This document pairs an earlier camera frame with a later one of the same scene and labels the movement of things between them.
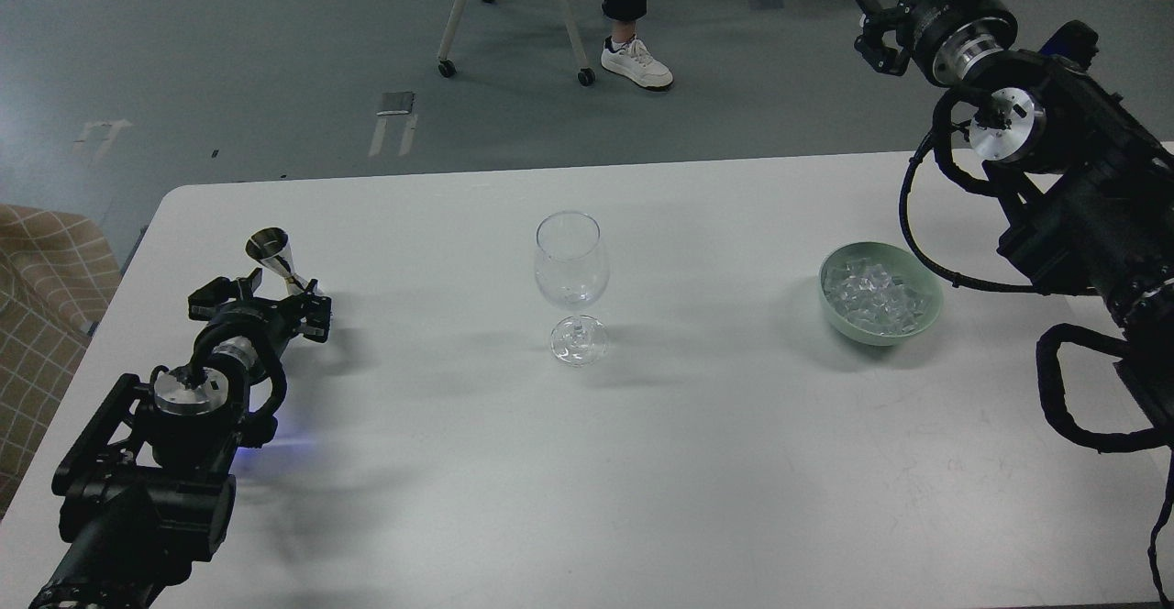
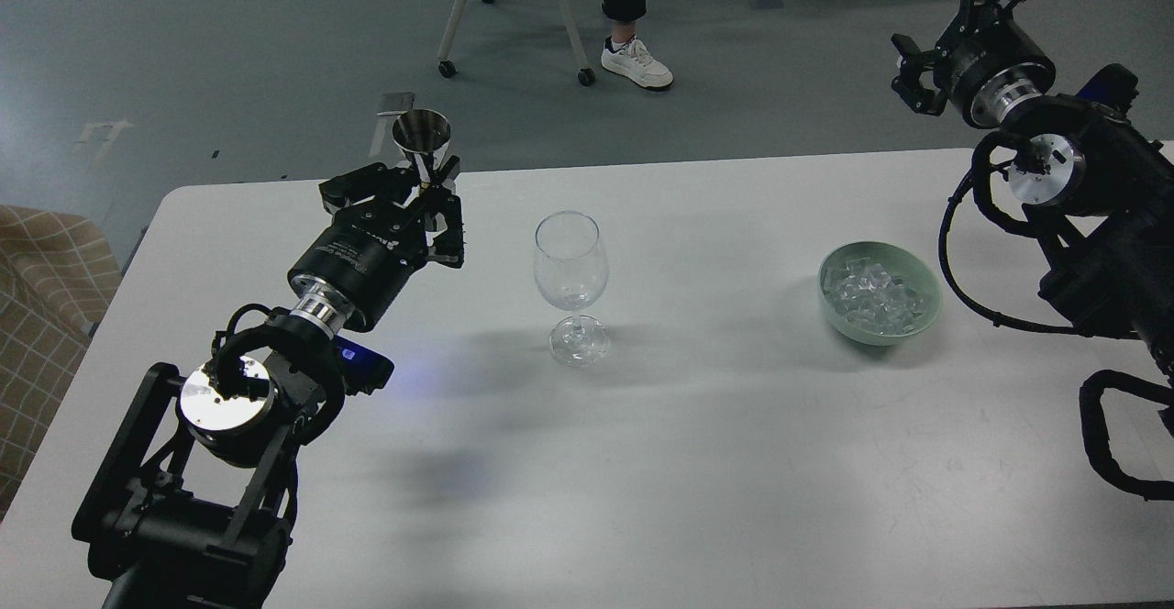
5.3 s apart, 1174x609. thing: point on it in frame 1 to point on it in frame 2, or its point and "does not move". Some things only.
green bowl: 878,294 does not move
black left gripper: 257,331 to 366,250
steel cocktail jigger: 272,247 to 425,134
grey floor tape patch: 395,103 does not move
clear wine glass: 571,270 does not move
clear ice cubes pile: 868,293 does not move
